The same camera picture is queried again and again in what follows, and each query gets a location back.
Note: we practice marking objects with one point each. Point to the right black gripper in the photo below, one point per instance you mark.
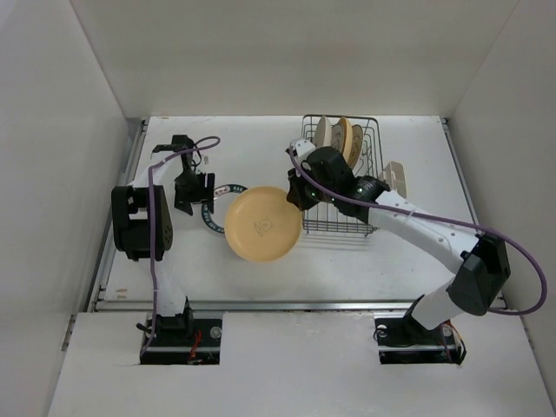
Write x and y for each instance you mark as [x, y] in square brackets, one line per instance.
[295, 193]

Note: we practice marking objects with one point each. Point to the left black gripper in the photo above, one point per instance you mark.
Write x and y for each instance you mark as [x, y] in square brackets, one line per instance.
[203, 194]

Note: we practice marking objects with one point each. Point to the dark rimmed lettered plate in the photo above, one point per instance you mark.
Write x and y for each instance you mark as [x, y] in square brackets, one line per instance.
[214, 212]

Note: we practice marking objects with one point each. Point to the yellow plate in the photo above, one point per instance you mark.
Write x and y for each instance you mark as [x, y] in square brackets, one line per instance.
[261, 225]

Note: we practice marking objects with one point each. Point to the beige plate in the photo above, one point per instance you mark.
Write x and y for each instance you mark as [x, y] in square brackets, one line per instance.
[323, 133]

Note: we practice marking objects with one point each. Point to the tan plate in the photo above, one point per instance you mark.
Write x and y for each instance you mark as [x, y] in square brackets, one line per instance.
[347, 131]

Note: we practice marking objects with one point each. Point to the white green rimmed plate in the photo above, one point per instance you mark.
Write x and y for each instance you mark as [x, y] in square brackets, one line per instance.
[337, 137]

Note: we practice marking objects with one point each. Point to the white ringed plate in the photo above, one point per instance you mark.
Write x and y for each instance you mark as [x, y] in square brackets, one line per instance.
[356, 148]

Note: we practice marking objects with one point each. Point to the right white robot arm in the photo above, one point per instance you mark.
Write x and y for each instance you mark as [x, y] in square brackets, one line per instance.
[478, 261]

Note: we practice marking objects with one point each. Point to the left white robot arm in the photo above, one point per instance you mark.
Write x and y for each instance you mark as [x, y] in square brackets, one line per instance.
[143, 229]

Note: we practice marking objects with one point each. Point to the beige cutlery holder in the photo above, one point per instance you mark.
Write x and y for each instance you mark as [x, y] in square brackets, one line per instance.
[394, 175]

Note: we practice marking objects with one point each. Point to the white foam board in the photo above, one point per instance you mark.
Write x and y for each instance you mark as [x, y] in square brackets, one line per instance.
[298, 365]

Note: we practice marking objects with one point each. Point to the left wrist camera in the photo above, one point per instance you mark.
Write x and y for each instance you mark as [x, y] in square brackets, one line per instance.
[199, 161]

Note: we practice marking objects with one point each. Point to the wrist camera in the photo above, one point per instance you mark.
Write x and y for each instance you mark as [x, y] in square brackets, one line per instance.
[199, 161]
[299, 149]

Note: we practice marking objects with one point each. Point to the wire dish rack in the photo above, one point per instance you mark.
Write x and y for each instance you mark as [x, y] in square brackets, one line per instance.
[328, 167]

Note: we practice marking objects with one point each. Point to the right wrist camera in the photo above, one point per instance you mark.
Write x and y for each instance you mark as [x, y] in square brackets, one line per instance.
[299, 149]

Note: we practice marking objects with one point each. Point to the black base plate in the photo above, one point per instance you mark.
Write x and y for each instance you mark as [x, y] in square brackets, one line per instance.
[185, 339]

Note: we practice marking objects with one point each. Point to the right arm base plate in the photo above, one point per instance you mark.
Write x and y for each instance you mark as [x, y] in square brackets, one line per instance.
[403, 343]

